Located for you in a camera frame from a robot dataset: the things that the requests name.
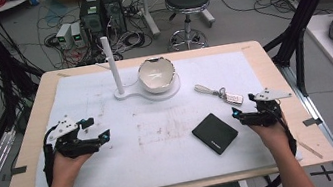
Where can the person's left hand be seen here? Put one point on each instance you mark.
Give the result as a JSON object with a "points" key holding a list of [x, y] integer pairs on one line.
{"points": [[70, 167]]}

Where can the person's right hand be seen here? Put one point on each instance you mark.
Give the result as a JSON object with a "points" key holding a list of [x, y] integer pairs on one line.
{"points": [[272, 137]]}

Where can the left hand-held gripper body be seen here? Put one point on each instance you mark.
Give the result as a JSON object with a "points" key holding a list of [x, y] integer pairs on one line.
{"points": [[71, 145]]}

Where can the tan tape piece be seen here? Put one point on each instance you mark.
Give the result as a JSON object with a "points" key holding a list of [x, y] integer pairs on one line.
{"points": [[63, 74]]}

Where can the black wallet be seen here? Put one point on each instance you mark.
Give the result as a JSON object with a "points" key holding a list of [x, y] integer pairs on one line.
{"points": [[214, 133]]}

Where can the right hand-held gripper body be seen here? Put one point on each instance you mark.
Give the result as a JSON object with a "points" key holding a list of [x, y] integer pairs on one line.
{"points": [[267, 113]]}

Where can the black computer tower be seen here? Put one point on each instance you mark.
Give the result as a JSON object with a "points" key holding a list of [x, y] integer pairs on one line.
{"points": [[114, 9], [93, 20]]}

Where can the white stand with post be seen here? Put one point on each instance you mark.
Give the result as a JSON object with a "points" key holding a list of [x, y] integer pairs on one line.
{"points": [[113, 64]]}

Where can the white table mat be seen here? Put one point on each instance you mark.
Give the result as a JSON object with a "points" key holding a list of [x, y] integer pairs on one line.
{"points": [[165, 164]]}

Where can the grey power supply unit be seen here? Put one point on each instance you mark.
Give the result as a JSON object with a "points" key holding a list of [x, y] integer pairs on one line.
{"points": [[64, 35], [77, 33]]}

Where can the thin wooden stick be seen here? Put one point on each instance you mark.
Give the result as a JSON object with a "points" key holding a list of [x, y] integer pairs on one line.
{"points": [[311, 150]]}

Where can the white ceramic bowl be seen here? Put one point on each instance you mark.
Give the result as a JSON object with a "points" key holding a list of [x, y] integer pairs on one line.
{"points": [[156, 75]]}

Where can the black tape piece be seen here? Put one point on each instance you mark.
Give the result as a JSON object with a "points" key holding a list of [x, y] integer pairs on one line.
{"points": [[312, 121], [19, 170]]}

